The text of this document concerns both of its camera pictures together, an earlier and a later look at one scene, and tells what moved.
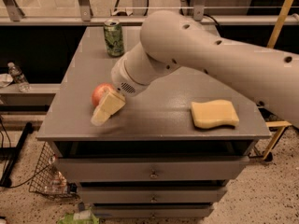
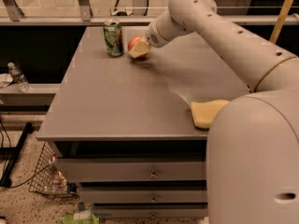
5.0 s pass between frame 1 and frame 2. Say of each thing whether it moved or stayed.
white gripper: moved
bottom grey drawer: stayed
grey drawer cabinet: stayed
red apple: moved
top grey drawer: stayed
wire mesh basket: stayed
